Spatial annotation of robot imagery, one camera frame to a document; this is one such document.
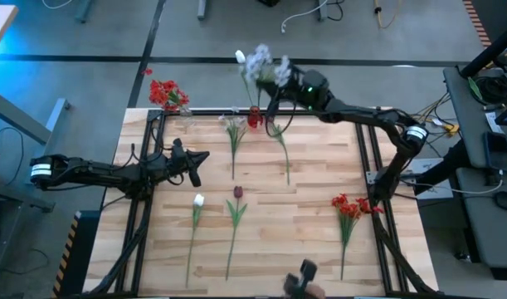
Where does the black vertical pole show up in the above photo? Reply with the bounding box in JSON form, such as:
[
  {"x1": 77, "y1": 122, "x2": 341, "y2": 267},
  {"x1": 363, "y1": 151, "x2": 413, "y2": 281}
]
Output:
[{"x1": 460, "y1": 31, "x2": 507, "y2": 79}]

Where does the person's hand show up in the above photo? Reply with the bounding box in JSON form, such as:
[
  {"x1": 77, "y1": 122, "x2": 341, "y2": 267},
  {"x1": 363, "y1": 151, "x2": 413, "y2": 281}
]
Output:
[{"x1": 306, "y1": 283, "x2": 327, "y2": 299}]

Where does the white cable with plug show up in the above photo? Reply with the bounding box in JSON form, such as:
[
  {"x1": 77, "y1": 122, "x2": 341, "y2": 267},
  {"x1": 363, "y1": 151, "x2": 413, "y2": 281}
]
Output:
[{"x1": 280, "y1": 0, "x2": 329, "y2": 34}]

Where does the clear glass vase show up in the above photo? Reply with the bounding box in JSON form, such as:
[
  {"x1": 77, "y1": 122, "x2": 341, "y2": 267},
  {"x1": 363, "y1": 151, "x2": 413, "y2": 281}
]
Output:
[{"x1": 178, "y1": 106, "x2": 196, "y2": 130}]

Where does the black panel with hazard stripe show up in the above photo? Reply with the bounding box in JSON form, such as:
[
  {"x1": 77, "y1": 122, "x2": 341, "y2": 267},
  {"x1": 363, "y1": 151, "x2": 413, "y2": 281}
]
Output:
[{"x1": 51, "y1": 209, "x2": 101, "y2": 298}]

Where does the coiled black cable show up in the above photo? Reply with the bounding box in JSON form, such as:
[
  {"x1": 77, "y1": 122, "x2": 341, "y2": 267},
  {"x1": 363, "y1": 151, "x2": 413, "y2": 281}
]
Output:
[{"x1": 475, "y1": 76, "x2": 507, "y2": 107}]

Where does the black handheld object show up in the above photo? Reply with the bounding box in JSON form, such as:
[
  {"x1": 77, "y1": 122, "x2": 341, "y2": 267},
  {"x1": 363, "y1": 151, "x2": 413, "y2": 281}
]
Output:
[{"x1": 282, "y1": 259, "x2": 319, "y2": 298}]

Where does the grey metal base plate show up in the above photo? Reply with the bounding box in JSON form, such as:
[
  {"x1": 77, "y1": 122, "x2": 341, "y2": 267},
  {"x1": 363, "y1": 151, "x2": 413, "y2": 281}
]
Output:
[{"x1": 365, "y1": 157, "x2": 454, "y2": 201}]

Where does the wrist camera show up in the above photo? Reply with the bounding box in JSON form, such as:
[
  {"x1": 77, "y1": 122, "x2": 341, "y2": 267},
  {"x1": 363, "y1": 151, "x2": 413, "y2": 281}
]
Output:
[
  {"x1": 300, "y1": 69, "x2": 329, "y2": 96},
  {"x1": 170, "y1": 145, "x2": 188, "y2": 167}
]

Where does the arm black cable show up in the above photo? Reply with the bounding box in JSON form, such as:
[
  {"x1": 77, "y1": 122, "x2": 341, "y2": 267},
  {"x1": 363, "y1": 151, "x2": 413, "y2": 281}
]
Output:
[
  {"x1": 128, "y1": 140, "x2": 186, "y2": 188},
  {"x1": 264, "y1": 97, "x2": 298, "y2": 139}
]

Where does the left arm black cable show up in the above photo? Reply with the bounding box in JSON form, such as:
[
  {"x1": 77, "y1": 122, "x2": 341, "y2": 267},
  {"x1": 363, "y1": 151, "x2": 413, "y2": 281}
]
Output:
[{"x1": 128, "y1": 140, "x2": 186, "y2": 188}]

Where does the yellow floor cable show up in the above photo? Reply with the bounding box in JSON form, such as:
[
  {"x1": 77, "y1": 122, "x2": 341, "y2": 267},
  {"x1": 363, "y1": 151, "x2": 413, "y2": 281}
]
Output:
[{"x1": 373, "y1": 0, "x2": 403, "y2": 30}]

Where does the red glass vase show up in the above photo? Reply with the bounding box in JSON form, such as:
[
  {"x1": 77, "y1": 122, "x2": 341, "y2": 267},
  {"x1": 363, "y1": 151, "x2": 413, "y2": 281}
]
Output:
[{"x1": 247, "y1": 105, "x2": 265, "y2": 129}]

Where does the grey desk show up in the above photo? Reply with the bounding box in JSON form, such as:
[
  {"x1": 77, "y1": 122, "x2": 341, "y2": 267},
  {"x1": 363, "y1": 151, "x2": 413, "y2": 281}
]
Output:
[{"x1": 442, "y1": 66, "x2": 507, "y2": 280}]

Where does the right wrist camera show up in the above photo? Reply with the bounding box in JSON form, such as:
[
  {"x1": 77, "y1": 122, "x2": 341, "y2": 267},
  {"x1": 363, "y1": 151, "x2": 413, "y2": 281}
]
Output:
[{"x1": 300, "y1": 69, "x2": 329, "y2": 96}]

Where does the black mat with striped edge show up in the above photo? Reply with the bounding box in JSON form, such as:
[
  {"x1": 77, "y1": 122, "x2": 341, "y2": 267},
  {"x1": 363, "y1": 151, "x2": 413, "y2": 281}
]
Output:
[{"x1": 462, "y1": 0, "x2": 507, "y2": 47}]

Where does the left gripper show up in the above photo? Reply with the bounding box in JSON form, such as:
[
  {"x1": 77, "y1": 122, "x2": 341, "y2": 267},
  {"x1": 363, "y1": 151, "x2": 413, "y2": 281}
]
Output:
[{"x1": 153, "y1": 138, "x2": 211, "y2": 189}]

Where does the black rectangular device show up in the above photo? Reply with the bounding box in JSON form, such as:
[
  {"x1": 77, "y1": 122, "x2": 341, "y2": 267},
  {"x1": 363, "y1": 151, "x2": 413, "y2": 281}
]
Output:
[{"x1": 483, "y1": 131, "x2": 507, "y2": 172}]

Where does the green leaf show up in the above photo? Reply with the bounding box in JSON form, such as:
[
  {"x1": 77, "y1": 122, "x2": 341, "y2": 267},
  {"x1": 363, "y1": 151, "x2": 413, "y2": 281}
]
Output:
[{"x1": 468, "y1": 76, "x2": 485, "y2": 100}]

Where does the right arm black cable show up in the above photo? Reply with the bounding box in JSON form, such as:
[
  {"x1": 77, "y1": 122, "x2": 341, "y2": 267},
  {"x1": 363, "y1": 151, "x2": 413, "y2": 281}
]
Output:
[{"x1": 264, "y1": 97, "x2": 298, "y2": 139}]

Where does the small white flower bunch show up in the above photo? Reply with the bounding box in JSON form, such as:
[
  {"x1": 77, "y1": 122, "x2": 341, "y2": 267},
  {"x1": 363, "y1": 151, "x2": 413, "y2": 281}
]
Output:
[{"x1": 218, "y1": 106, "x2": 249, "y2": 180}]

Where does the black slanted bar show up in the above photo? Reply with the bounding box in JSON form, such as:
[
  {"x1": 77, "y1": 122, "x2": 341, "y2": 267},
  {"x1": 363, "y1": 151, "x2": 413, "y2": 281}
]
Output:
[{"x1": 414, "y1": 140, "x2": 473, "y2": 196}]

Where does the large white flower bunch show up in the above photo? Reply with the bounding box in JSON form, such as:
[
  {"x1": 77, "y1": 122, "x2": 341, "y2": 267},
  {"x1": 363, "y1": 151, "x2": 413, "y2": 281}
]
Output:
[{"x1": 243, "y1": 43, "x2": 294, "y2": 108}]

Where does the thin white cable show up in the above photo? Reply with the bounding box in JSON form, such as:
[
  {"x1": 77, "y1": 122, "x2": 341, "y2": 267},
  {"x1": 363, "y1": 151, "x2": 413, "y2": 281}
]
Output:
[{"x1": 402, "y1": 178, "x2": 504, "y2": 196}]

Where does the grey metal desk frame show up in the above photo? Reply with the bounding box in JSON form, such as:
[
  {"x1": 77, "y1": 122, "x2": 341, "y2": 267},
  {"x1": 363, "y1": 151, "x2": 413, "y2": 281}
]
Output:
[{"x1": 0, "y1": 86, "x2": 71, "y2": 213}]

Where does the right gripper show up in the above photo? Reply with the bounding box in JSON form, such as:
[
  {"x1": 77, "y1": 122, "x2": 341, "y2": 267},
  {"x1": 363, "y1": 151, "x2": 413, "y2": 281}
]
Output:
[{"x1": 264, "y1": 62, "x2": 333, "y2": 120}]

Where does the yellow cable bundle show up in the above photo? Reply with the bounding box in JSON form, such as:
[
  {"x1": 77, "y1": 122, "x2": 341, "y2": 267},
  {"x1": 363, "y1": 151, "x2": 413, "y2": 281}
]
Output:
[{"x1": 414, "y1": 93, "x2": 461, "y2": 138}]

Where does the white artificial tulip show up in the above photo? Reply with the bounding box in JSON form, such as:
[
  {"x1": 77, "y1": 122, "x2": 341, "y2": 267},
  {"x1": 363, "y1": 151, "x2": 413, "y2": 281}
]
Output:
[
  {"x1": 184, "y1": 193, "x2": 206, "y2": 288},
  {"x1": 235, "y1": 49, "x2": 256, "y2": 108}
]

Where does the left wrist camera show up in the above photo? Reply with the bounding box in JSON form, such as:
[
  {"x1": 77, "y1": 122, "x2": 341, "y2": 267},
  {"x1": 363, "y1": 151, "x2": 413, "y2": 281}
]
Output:
[{"x1": 170, "y1": 145, "x2": 188, "y2": 167}]

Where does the black aluminium table frame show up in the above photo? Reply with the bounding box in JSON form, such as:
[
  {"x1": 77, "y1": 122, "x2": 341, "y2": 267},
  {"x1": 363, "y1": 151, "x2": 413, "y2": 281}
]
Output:
[{"x1": 81, "y1": 106, "x2": 443, "y2": 299}]

